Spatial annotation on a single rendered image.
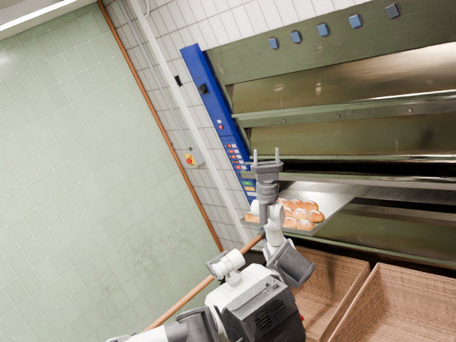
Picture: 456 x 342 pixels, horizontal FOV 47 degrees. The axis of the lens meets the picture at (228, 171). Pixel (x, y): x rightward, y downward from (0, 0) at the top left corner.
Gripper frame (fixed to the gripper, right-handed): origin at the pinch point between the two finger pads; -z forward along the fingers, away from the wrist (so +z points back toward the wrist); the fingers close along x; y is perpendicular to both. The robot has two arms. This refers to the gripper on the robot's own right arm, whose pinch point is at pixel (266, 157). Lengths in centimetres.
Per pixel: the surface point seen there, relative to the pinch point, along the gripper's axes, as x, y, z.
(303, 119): -26, 53, 5
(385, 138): -53, 17, 4
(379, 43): -46, 12, -37
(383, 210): -58, 25, 43
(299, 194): -29, 74, 56
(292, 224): -17, 37, 53
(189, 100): 28, 127, 13
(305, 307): -28, 53, 118
